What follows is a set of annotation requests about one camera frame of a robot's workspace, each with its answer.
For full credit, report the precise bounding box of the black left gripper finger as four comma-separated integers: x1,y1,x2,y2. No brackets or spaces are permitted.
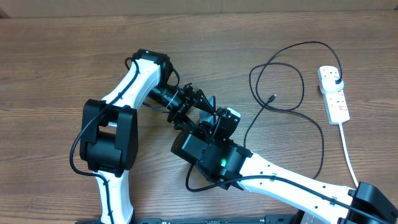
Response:
193,89,216,114
174,115,196,130

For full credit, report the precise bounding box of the blue screen smartphone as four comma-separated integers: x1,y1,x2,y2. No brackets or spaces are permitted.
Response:
198,95,217,125

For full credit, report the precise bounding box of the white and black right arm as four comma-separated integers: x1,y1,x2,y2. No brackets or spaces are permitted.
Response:
171,108,397,223

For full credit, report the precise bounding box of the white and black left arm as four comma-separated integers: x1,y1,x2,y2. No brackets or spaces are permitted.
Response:
77,49,215,223

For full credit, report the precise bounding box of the white charger plug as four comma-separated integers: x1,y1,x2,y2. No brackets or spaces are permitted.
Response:
320,77,345,94

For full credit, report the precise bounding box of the white power strip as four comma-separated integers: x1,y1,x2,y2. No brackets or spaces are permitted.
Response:
317,65,350,124

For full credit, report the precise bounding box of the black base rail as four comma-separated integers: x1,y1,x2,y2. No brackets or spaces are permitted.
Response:
74,213,302,224

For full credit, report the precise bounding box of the white power strip cord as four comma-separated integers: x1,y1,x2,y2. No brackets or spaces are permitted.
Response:
338,123,360,189

